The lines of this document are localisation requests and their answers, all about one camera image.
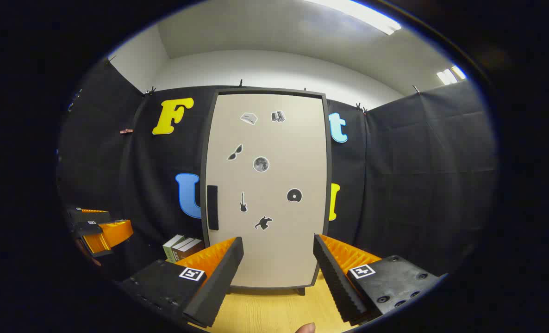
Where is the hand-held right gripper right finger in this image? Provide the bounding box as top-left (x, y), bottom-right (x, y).
top-left (313, 234), bottom-right (442, 326)

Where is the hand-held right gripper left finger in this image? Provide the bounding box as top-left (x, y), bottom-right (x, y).
top-left (117, 237), bottom-right (245, 329)

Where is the black cabinet door handle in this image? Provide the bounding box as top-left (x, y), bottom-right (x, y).
top-left (207, 185), bottom-right (219, 231)

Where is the beige cabinet door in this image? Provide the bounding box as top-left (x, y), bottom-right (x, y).
top-left (206, 94), bottom-right (328, 287)

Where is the dark grey cabinet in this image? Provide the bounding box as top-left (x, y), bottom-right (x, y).
top-left (200, 87), bottom-right (333, 296)

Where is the brown and white book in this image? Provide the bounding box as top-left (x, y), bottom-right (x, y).
top-left (170, 237), bottom-right (196, 262)

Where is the black backdrop cloth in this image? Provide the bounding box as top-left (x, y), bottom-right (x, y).
top-left (57, 58), bottom-right (497, 283)

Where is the small ceiling light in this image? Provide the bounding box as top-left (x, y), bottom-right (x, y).
top-left (437, 65), bottom-right (468, 86)

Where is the long ceiling light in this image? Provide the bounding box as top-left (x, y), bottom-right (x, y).
top-left (302, 0), bottom-right (402, 36)

